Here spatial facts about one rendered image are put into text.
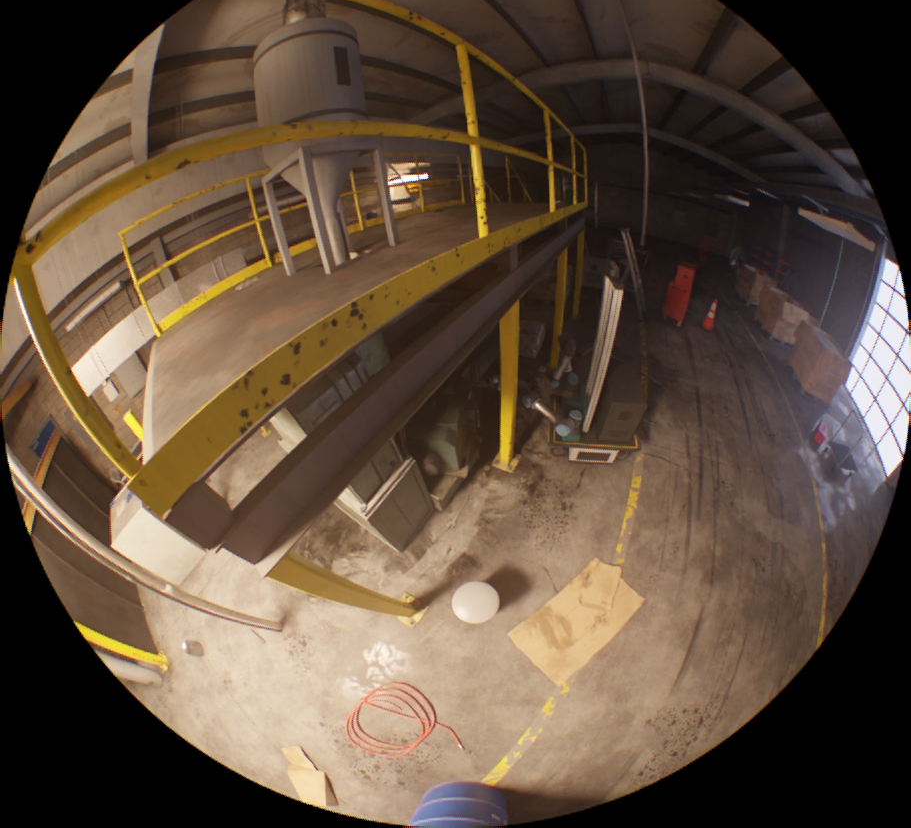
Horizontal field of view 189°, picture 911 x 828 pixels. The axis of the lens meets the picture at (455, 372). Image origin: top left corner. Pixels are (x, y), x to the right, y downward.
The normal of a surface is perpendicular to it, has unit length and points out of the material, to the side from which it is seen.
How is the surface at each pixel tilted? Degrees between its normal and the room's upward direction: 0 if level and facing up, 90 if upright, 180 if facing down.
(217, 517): 90
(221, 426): 90
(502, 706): 0
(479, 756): 0
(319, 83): 90
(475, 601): 0
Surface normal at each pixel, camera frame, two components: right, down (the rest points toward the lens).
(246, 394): 0.85, 0.24
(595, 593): -0.11, -0.78
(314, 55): 0.55, 0.46
